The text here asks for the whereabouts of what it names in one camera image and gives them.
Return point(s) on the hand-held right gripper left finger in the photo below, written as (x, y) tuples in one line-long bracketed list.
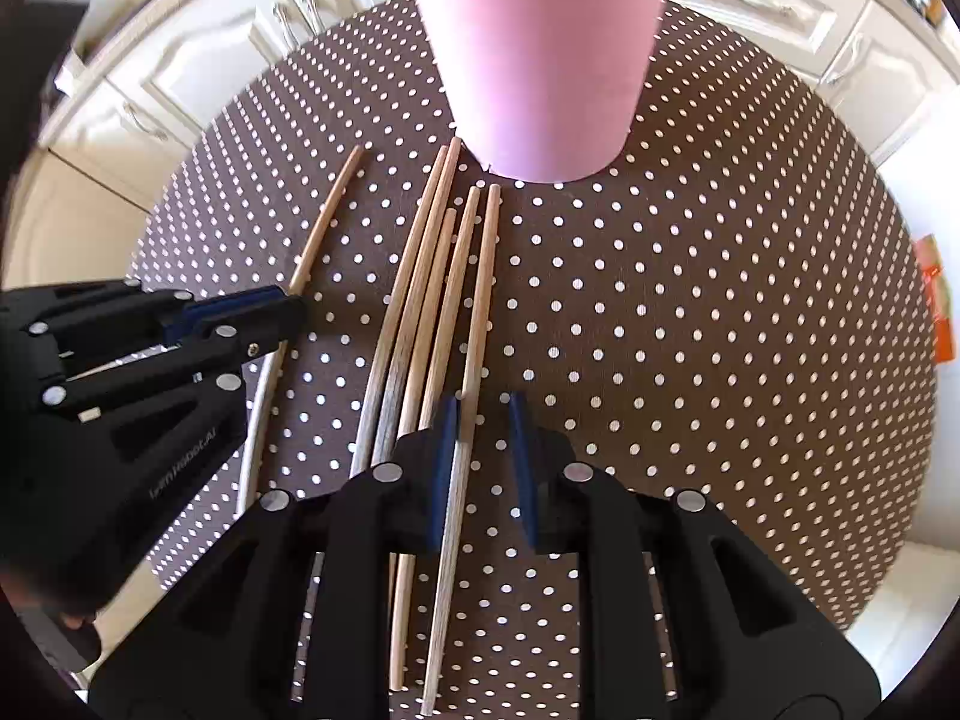
[(444, 465)]

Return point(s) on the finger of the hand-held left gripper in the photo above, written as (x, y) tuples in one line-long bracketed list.
[(240, 301), (255, 334)]

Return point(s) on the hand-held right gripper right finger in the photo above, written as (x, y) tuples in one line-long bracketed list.
[(525, 465)]

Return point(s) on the cream lower kitchen cabinets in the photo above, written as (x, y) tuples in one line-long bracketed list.
[(187, 67)]

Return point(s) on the orange food bag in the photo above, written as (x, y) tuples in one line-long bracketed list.
[(937, 300)]

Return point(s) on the slim wooden chopstick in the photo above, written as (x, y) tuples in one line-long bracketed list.
[(480, 300), (330, 217)]

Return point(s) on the pink cup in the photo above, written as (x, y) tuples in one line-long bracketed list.
[(540, 52)]

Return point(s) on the bunch of wooden chopsticks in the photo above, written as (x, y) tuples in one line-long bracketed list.
[(416, 277)]

